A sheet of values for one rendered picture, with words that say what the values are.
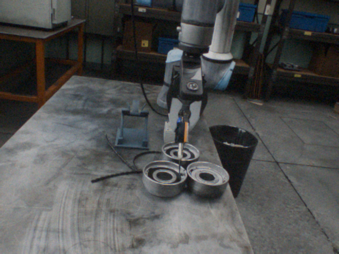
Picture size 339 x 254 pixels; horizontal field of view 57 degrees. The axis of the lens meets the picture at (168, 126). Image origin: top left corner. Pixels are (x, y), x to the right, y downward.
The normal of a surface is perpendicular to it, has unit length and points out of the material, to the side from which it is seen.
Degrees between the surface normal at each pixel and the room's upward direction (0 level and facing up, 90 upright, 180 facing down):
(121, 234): 0
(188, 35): 90
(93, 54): 90
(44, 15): 90
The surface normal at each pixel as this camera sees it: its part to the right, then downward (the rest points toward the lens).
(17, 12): 0.03, 0.40
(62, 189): 0.14, -0.91
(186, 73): 0.14, -0.57
